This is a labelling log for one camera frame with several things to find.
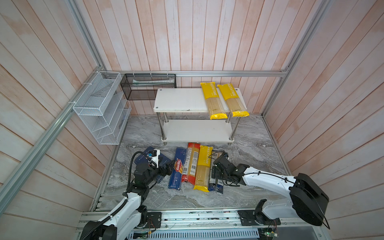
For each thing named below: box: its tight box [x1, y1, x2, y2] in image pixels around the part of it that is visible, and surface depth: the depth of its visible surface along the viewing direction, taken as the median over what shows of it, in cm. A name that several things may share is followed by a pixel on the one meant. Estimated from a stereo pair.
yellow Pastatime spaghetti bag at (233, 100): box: [217, 83, 250, 118], surface depth 79 cm
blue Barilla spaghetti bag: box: [168, 147, 187, 190], surface depth 89 cm
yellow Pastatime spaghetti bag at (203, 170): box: [193, 145, 213, 192], surface depth 89 cm
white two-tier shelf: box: [153, 88, 247, 146], surface depth 89 cm
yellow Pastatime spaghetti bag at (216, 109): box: [200, 82, 228, 120], surface depth 77 cm
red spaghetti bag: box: [181, 142, 201, 186], surface depth 92 cm
